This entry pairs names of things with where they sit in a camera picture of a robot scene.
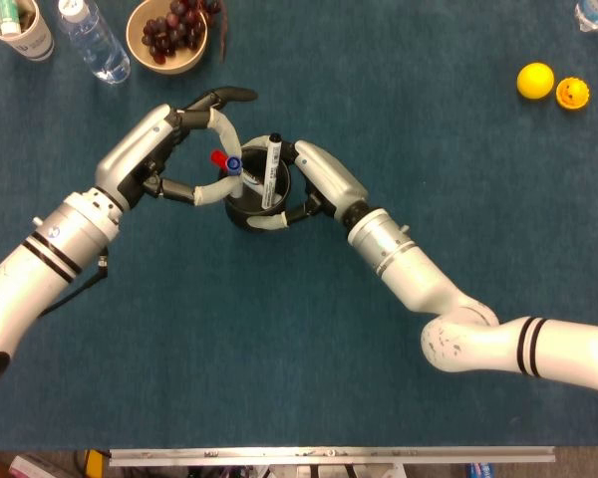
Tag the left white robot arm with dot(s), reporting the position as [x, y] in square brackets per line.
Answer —
[35, 279]

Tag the clear plastic water bottle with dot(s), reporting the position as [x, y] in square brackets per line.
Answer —
[97, 42]

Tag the aluminium table edge rail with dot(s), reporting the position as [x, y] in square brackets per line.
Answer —
[329, 455]

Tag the yellow toy duck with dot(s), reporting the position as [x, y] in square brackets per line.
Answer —
[572, 93]

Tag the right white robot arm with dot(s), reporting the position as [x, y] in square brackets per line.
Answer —
[428, 284]

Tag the red grape bunch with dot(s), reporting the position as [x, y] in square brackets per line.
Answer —
[172, 30]

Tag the beige bowl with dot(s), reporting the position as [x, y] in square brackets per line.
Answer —
[139, 47]

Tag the black-capped white marker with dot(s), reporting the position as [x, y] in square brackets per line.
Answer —
[271, 169]

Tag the blue felt table mat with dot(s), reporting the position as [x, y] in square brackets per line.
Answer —
[299, 348]

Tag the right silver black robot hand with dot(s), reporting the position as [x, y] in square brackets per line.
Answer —
[334, 181]

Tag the green white toothpaste tube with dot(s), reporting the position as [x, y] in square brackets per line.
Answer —
[9, 17]

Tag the white paper cup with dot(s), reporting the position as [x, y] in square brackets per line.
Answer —
[35, 42]

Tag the pink box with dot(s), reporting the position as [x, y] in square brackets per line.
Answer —
[30, 468]

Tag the thin brown stick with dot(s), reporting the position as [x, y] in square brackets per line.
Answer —
[222, 40]

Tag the yellow floor object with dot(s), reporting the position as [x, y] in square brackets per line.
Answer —
[94, 465]

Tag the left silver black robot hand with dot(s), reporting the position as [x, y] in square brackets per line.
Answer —
[129, 149]

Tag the yellow ball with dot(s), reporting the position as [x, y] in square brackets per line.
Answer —
[535, 80]

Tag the red-capped white marker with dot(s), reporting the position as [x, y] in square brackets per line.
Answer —
[218, 159]

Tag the blue-capped white marker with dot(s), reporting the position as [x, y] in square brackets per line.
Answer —
[234, 164]

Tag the blue-labelled water bottle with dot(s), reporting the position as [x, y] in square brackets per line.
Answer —
[595, 15]

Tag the black mesh pen holder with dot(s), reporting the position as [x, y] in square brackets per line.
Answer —
[239, 209]

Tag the blue printed package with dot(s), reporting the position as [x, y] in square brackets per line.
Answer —
[479, 471]

